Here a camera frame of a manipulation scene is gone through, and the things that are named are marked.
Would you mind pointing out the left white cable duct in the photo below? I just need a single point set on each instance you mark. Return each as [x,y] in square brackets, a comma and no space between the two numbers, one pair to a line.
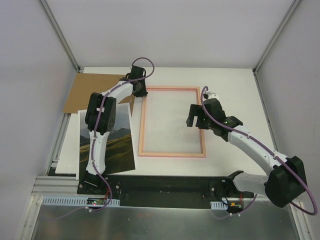
[94,202]

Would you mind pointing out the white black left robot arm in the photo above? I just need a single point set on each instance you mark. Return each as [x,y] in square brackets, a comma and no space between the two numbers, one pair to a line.
[100,119]

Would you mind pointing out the white cable duct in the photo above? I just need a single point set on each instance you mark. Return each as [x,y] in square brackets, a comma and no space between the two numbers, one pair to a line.
[94,202]
[218,205]

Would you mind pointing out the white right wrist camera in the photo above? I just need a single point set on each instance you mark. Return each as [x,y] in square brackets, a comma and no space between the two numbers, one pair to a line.
[210,95]

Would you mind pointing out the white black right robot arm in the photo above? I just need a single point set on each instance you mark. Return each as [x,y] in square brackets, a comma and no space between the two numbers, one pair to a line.
[284,178]

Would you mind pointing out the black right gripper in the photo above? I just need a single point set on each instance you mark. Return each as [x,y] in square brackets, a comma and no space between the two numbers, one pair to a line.
[198,115]

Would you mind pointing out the left aluminium corner post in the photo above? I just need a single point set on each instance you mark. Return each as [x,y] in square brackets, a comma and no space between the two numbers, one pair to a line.
[59,34]

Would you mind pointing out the aluminium front rail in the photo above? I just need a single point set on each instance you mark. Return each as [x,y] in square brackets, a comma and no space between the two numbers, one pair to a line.
[122,185]

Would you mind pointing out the aluminium corner post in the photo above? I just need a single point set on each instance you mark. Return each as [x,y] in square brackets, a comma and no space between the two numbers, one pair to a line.
[279,30]
[59,34]

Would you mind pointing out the clear acrylic sheet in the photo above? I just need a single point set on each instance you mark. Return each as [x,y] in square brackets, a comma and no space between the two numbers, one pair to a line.
[172,122]

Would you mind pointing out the right white cable duct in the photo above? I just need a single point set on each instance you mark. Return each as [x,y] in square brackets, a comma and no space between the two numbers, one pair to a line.
[218,205]

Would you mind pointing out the right aluminium corner post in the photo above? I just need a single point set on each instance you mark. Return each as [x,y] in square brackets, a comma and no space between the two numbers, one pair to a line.
[279,30]

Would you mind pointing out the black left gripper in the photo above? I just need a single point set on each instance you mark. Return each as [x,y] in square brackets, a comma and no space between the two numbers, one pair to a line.
[141,90]

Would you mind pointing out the mountain landscape photo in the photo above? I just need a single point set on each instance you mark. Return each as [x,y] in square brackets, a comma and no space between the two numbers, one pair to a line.
[119,155]

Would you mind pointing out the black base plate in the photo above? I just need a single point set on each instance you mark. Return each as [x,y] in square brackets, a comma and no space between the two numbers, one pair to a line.
[174,200]

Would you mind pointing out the pink wooden picture frame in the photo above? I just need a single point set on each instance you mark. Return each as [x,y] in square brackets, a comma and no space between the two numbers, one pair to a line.
[172,122]

